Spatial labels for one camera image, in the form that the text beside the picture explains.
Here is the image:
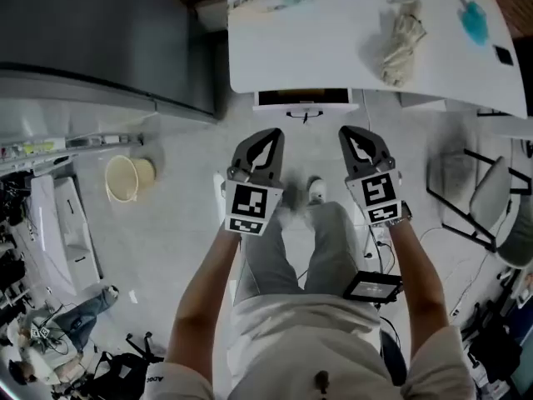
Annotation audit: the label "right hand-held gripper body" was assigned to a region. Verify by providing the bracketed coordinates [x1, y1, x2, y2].
[337, 125, 404, 227]

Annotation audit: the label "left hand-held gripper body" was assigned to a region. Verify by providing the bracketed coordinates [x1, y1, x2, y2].
[224, 127, 287, 238]

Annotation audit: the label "person's left forearm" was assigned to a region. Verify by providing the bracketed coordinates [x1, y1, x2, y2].
[164, 231, 242, 368]

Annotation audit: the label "person's right forearm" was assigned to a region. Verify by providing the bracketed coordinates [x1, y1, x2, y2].
[386, 218, 451, 370]

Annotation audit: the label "white desk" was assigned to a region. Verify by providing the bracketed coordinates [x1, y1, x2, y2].
[227, 0, 531, 120]

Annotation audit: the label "person's right white shoe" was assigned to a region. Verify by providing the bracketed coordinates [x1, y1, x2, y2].
[306, 176, 326, 203]

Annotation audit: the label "person's grey trousers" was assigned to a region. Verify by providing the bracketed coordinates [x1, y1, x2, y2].
[232, 181, 363, 308]

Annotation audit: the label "black display device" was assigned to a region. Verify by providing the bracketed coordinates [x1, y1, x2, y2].
[341, 270, 404, 306]

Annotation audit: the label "cream plastic wastebasket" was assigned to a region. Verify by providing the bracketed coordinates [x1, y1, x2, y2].
[103, 154, 157, 203]

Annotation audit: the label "beige cloth bundle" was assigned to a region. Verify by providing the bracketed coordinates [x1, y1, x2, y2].
[368, 0, 428, 88]

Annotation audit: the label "person's cream shirt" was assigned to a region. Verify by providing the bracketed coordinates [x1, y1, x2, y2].
[143, 292, 476, 400]

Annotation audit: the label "white metal shelf rack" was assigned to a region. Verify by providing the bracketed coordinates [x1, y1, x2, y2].
[0, 132, 146, 178]

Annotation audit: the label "white flat cabinet part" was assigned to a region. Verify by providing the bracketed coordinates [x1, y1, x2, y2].
[53, 175, 104, 283]

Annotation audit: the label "black square pad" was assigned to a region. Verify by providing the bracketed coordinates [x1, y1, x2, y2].
[492, 44, 516, 66]

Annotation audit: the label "black mesh office chair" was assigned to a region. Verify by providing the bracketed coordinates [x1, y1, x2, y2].
[511, 35, 533, 118]

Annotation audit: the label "teal plastic object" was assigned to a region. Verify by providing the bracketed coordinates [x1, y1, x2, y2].
[457, 0, 491, 48]

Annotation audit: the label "black bag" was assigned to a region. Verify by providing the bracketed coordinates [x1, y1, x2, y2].
[461, 302, 526, 387]

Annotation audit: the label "grey refrigerator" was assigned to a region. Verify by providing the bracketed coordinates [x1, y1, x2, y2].
[0, 0, 229, 149]

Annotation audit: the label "grey chair black frame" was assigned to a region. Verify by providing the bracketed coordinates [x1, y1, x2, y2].
[426, 147, 533, 268]

